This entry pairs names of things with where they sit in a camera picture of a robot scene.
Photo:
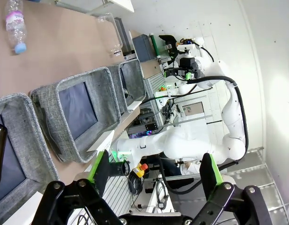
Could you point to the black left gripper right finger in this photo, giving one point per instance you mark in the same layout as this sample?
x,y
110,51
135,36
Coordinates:
x,y
228,204

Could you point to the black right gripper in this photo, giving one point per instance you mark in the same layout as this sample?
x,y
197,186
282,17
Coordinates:
x,y
187,63

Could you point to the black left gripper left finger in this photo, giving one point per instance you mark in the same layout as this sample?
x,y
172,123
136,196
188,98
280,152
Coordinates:
x,y
64,204

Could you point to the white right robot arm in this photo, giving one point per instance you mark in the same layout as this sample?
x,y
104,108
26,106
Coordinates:
x,y
181,143

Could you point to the grey fabric basket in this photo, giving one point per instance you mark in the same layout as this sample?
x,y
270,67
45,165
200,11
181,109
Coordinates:
x,y
24,131
99,93
135,77

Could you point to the black chair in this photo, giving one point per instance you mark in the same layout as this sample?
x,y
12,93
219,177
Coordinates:
x,y
168,41

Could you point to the green roll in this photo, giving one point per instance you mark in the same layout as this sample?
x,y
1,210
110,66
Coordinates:
x,y
155,45

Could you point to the white label card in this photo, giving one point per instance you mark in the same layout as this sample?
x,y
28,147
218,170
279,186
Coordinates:
x,y
102,140
20,208
133,106

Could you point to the grey metal box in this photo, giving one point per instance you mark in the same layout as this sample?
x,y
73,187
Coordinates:
x,y
143,47

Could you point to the person in white shirt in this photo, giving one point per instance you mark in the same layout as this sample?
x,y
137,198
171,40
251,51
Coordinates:
x,y
191,168

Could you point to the black cylinder cup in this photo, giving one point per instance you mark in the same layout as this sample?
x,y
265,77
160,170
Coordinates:
x,y
119,168

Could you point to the clear uncapped plastic bottle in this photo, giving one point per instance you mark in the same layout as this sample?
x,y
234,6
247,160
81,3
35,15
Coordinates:
x,y
112,35

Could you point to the yellow red emergency stop button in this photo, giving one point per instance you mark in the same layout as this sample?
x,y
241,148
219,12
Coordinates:
x,y
140,170

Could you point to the clear bottle with blue cap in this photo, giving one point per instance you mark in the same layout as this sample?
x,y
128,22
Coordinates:
x,y
16,25

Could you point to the white camera with blue light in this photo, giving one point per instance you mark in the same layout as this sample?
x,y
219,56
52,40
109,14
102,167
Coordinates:
x,y
185,46

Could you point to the framed wall picture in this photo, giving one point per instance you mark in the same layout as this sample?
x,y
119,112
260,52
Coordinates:
x,y
193,109

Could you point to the aluminium slotted frame panel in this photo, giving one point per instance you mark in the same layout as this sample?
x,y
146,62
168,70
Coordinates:
x,y
153,98

